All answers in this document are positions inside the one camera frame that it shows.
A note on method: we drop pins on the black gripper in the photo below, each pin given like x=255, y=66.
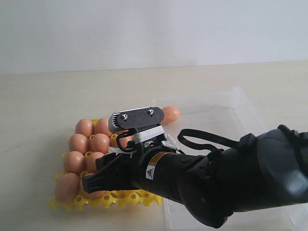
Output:
x=180, y=178

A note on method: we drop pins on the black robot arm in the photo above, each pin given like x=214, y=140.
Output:
x=254, y=173

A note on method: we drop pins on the clear plastic container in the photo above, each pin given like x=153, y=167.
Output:
x=231, y=115

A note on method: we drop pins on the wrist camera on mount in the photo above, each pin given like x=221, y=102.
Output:
x=144, y=125

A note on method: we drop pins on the brown egg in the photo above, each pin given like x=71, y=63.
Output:
x=74, y=162
x=93, y=195
x=67, y=188
x=85, y=127
x=102, y=127
x=79, y=143
x=100, y=143
x=124, y=141
x=171, y=114
x=91, y=161

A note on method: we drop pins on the yellow plastic egg tray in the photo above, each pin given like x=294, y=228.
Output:
x=120, y=198

